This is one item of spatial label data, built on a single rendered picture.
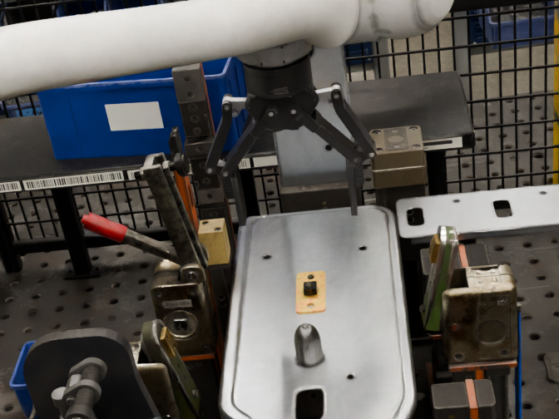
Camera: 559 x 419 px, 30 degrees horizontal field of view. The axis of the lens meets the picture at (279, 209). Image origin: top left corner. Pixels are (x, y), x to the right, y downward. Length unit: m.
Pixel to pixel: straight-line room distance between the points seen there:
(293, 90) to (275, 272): 0.32
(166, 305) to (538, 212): 0.52
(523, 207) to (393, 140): 0.21
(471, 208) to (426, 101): 0.28
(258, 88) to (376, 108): 0.56
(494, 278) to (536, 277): 0.59
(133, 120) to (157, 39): 0.73
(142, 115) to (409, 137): 0.41
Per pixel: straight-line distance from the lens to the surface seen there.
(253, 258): 1.42
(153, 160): 1.25
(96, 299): 1.93
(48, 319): 1.92
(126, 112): 1.62
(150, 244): 1.30
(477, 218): 1.45
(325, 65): 1.47
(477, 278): 1.26
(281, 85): 1.14
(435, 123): 1.63
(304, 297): 1.33
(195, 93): 1.52
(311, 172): 1.55
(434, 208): 1.48
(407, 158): 1.51
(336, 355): 1.24
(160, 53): 0.91
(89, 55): 0.91
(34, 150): 1.76
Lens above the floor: 1.80
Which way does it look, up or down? 32 degrees down
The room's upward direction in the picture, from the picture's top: 9 degrees counter-clockwise
